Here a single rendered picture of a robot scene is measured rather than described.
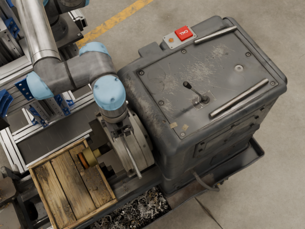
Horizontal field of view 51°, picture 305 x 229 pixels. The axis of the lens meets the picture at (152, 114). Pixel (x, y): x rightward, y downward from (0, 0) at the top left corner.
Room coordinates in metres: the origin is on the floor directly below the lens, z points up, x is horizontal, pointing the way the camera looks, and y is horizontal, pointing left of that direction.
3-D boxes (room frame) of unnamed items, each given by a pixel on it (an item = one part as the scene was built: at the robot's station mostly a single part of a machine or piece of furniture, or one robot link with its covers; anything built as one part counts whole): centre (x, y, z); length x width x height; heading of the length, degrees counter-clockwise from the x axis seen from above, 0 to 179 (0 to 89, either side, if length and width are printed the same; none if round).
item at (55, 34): (1.07, 0.45, 1.21); 0.15 x 0.15 x 0.10
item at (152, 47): (0.83, -0.02, 1.24); 0.09 x 0.08 x 0.03; 116
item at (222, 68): (0.70, -0.21, 1.06); 0.59 x 0.48 x 0.39; 116
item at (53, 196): (0.38, 0.40, 0.89); 0.36 x 0.30 x 0.04; 26
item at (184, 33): (0.90, -0.17, 1.26); 0.06 x 0.06 x 0.02; 26
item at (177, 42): (0.89, -0.15, 1.23); 0.13 x 0.08 x 0.05; 116
